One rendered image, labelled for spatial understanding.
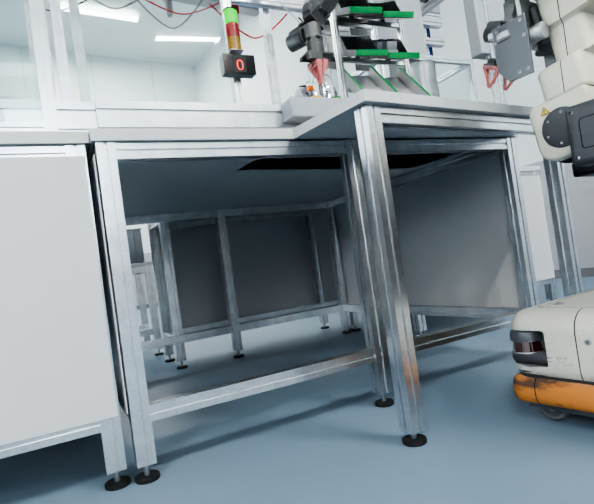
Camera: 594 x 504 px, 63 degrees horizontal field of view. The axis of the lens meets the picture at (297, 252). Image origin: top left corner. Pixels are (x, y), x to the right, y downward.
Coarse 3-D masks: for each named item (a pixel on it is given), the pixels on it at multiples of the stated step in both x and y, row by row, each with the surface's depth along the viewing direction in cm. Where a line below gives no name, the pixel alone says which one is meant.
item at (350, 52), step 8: (328, 40) 199; (344, 40) 201; (352, 40) 202; (360, 40) 200; (368, 40) 193; (328, 48) 200; (344, 48) 186; (352, 48) 204; (360, 48) 201; (368, 48) 194; (376, 48) 188; (352, 56) 180; (360, 56) 178; (368, 56) 179
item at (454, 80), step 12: (396, 60) 271; (396, 72) 270; (420, 72) 278; (444, 72) 286; (456, 72) 290; (468, 72) 295; (420, 84) 277; (444, 84) 285; (456, 84) 290; (468, 84) 294; (348, 96) 299; (444, 96) 284; (456, 96) 289; (468, 96) 293
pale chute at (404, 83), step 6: (402, 72) 200; (390, 78) 203; (396, 78) 203; (402, 78) 201; (408, 78) 197; (396, 84) 199; (402, 84) 199; (408, 84) 197; (414, 84) 193; (402, 90) 195; (408, 90) 195; (414, 90) 194; (420, 90) 190; (426, 90) 187
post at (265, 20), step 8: (264, 16) 290; (264, 24) 290; (264, 32) 291; (264, 40) 292; (272, 40) 292; (264, 48) 293; (272, 48) 291; (272, 56) 291; (272, 64) 290; (272, 72) 290; (272, 80) 289; (272, 88) 290; (272, 96) 291; (280, 96) 291
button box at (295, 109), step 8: (288, 104) 145; (296, 104) 144; (304, 104) 145; (312, 104) 146; (320, 104) 147; (328, 104) 148; (288, 112) 145; (296, 112) 143; (304, 112) 144; (312, 112) 146; (320, 112) 147; (288, 120) 146; (296, 120) 147; (304, 120) 149
